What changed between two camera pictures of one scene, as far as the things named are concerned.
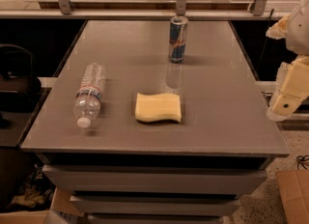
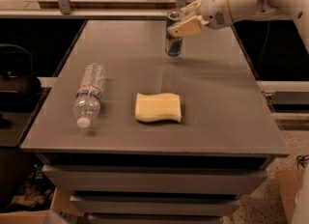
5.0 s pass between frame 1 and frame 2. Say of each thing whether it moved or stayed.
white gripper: moved
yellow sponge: stayed
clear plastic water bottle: stayed
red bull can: moved
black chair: stayed
